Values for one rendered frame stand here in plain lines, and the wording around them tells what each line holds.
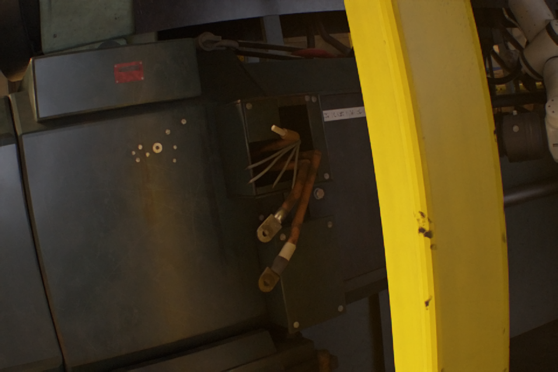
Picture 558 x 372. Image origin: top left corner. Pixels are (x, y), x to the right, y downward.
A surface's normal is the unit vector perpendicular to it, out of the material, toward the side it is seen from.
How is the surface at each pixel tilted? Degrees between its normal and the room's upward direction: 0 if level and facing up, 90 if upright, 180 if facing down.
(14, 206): 90
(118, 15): 90
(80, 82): 90
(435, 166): 90
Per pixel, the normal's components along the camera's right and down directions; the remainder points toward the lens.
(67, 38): 0.19, 0.04
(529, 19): -0.92, -0.11
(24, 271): 0.51, -0.01
